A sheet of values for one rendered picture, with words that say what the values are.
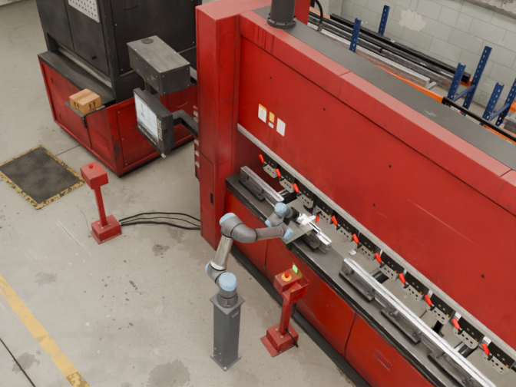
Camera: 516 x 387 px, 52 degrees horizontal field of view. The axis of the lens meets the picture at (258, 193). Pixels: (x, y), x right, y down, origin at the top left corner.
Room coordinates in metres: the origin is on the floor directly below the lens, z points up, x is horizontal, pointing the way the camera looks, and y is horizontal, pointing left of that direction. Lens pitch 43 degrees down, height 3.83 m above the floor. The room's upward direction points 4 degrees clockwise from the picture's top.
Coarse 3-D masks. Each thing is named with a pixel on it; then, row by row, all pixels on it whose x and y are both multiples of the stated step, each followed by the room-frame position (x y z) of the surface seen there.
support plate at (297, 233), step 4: (292, 224) 2.75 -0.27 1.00; (308, 224) 2.76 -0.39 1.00; (292, 228) 2.71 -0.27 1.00; (296, 228) 2.71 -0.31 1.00; (300, 228) 2.72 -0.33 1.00; (304, 228) 2.72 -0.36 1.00; (308, 228) 2.72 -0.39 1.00; (312, 228) 2.73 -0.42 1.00; (296, 232) 2.67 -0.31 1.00; (300, 232) 2.68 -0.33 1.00; (304, 232) 2.68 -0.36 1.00; (292, 236) 2.62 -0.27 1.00; (296, 236) 2.63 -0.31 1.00; (284, 240) 2.58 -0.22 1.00; (288, 240) 2.58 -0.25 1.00; (292, 240) 2.59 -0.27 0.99
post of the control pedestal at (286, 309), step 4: (284, 300) 2.39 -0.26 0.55; (284, 304) 2.38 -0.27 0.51; (292, 304) 2.38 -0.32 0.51; (284, 308) 2.38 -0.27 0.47; (288, 308) 2.36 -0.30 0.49; (284, 312) 2.37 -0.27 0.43; (288, 312) 2.37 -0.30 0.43; (284, 316) 2.36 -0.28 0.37; (288, 316) 2.37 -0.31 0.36; (280, 320) 2.39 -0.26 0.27; (284, 320) 2.36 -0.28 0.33; (288, 320) 2.38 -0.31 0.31; (280, 324) 2.39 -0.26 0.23; (284, 324) 2.36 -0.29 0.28; (288, 324) 2.38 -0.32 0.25; (280, 328) 2.38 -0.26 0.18; (284, 328) 2.36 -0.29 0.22; (284, 332) 2.37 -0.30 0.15
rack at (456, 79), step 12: (384, 12) 5.09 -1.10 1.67; (360, 24) 4.71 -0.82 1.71; (384, 24) 5.04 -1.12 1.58; (480, 60) 4.36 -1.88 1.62; (456, 72) 4.01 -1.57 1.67; (480, 72) 4.35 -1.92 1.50; (432, 84) 4.25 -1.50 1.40; (456, 84) 3.99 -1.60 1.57; (468, 84) 4.36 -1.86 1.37; (432, 96) 4.10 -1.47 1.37; (456, 96) 4.13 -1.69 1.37; (468, 96) 4.37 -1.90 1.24
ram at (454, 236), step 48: (240, 48) 3.42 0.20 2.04; (240, 96) 3.40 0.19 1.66; (288, 96) 3.02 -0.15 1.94; (288, 144) 2.98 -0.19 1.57; (336, 144) 2.65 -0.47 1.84; (384, 144) 2.40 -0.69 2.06; (336, 192) 2.60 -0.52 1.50; (384, 192) 2.34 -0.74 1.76; (432, 192) 2.12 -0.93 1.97; (480, 192) 1.96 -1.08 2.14; (384, 240) 2.26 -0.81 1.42; (432, 240) 2.05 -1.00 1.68; (480, 240) 1.87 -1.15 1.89; (432, 288) 1.96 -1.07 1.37; (480, 288) 1.79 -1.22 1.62
